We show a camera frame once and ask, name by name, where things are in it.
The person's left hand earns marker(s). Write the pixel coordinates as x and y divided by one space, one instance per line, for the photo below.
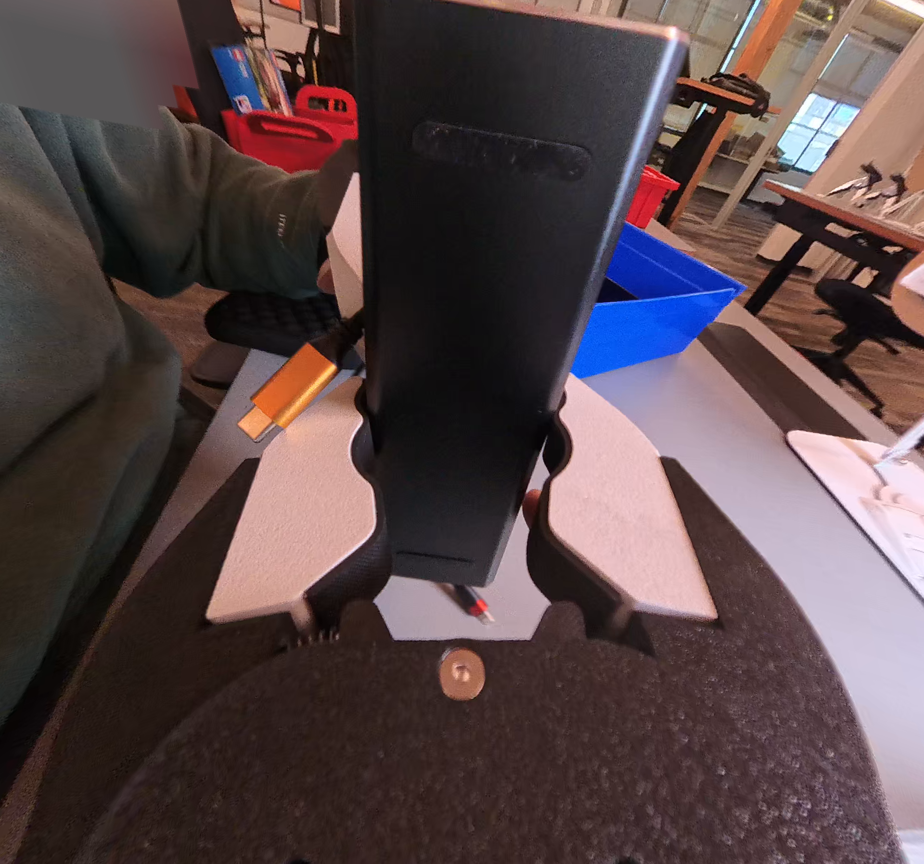
326 278

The blue plastic bin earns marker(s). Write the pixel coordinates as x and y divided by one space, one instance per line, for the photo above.
650 322

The black office chair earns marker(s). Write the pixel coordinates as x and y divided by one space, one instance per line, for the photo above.
859 315
202 34

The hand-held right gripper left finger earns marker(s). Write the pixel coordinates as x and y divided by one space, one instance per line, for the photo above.
296 524

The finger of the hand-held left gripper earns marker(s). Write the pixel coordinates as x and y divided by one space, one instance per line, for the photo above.
348 250

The white stand base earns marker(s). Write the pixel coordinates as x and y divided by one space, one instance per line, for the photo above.
844 488

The wooden pillar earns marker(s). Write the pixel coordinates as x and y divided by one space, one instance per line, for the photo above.
779 19

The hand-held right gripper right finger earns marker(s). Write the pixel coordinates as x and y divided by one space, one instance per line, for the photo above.
621 517

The wooden standing desk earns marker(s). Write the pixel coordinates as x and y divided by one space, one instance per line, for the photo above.
711 95

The black USB hub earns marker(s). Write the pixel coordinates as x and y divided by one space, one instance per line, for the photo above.
491 301

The red plastic basket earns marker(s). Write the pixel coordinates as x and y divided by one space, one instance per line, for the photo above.
281 145
325 109

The blue printed box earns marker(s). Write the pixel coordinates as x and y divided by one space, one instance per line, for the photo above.
245 77

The red plastic bin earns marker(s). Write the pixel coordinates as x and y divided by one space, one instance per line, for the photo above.
650 196

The black bag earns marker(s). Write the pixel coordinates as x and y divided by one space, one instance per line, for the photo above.
736 91

